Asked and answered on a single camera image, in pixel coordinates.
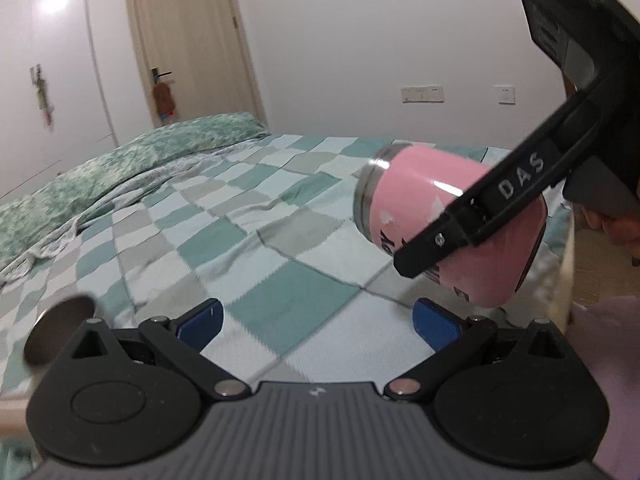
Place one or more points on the person's right hand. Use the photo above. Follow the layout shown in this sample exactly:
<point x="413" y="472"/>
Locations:
<point x="621" y="231"/>

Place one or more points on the white wardrobe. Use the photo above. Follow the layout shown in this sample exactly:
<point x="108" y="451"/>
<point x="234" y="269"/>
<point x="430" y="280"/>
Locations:
<point x="55" y="34"/>

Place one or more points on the blue cartoon insulated cup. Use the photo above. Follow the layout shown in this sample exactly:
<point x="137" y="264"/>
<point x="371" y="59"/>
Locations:
<point x="54" y="328"/>

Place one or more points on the pink insulated cup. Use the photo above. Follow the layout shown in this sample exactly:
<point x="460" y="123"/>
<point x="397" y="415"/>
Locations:
<point x="405" y="187"/>

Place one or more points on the black door handle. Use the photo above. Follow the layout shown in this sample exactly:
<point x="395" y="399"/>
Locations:
<point x="157" y="75"/>

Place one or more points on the checkered bed blanket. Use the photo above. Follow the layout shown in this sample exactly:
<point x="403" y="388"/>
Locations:
<point x="264" y="226"/>

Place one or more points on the white wall socket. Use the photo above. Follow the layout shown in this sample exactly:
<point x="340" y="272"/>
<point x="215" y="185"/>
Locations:
<point x="432" y="93"/>

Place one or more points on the green hanging ornament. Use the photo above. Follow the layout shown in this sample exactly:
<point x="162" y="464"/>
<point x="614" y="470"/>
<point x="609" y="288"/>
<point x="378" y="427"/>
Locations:
<point x="42" y="95"/>

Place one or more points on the green floral quilt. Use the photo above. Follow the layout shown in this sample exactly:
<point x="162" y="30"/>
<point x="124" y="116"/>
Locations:
<point x="30" y="218"/>

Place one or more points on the beige wooden door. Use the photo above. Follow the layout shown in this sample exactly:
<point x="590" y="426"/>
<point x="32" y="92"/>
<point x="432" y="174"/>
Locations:
<point x="203" y="44"/>

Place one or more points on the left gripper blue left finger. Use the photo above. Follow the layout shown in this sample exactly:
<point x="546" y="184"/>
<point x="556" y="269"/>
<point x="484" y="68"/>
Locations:
<point x="197" y="327"/>

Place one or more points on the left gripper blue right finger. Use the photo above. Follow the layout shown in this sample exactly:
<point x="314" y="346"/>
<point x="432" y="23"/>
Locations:
<point x="444" y="330"/>

